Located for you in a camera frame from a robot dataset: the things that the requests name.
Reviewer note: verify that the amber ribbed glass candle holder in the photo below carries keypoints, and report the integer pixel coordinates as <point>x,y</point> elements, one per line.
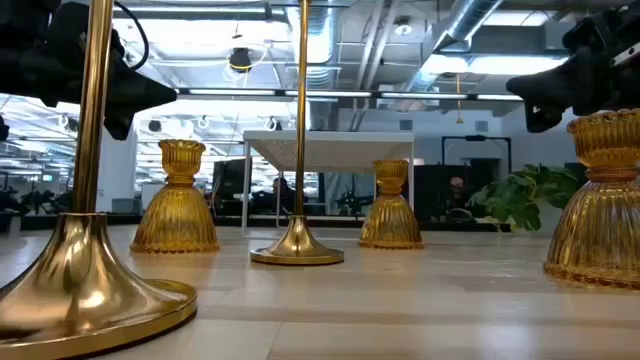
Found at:
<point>391,225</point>
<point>600,235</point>
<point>175,220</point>

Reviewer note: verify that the tall brass candlestick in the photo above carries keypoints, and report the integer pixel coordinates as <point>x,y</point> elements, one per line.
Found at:
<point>297,245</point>

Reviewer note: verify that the green artificial plant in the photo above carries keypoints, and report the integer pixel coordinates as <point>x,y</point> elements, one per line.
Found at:
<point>515,200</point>

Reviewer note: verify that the person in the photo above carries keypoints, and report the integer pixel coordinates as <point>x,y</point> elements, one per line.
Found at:
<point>282,194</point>
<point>456,192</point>

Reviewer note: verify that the medium brass candlestick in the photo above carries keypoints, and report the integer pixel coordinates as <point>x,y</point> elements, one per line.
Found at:
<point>75,280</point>

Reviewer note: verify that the black gantry frame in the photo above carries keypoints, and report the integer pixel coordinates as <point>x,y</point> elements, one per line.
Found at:
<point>476,138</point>

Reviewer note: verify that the white perforated metal shelf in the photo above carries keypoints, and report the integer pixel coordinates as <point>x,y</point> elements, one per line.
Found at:
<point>330,150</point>

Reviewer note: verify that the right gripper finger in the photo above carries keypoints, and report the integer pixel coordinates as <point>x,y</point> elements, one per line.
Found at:
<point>547,82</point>
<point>544,117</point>

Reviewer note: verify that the black round ceiling fixture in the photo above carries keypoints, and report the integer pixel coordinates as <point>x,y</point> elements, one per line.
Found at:
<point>240,59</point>

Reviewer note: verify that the silver ventilation duct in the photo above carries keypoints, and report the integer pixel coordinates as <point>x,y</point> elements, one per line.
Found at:
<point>465,25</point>

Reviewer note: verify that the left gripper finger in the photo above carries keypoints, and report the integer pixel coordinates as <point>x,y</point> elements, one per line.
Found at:
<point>142,92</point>
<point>120,127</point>

